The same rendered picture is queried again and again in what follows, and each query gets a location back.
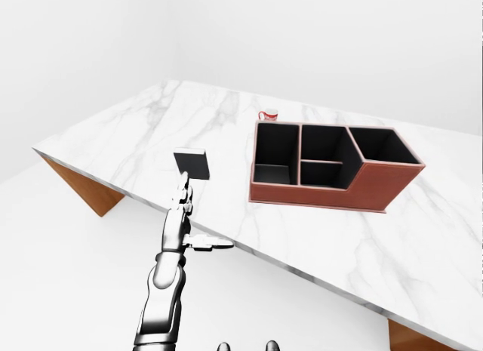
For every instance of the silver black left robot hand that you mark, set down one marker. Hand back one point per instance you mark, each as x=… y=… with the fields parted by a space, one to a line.
x=173 y=230

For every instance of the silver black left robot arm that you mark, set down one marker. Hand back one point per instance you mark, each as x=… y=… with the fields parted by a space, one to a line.
x=162 y=290

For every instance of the black book with white pages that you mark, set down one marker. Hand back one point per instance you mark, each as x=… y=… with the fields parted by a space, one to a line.
x=193 y=166

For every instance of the red-brown desk caddy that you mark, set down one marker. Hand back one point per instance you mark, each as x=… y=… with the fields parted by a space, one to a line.
x=377 y=188

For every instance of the brown wooden table leg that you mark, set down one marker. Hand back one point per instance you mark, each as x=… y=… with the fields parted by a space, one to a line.
x=409 y=337
x=88 y=190

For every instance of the small dark rounded shape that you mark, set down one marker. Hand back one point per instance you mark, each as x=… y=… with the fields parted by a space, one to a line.
x=272 y=346
x=223 y=347

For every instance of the red and white mug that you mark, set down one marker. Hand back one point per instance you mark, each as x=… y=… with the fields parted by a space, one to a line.
x=270 y=115

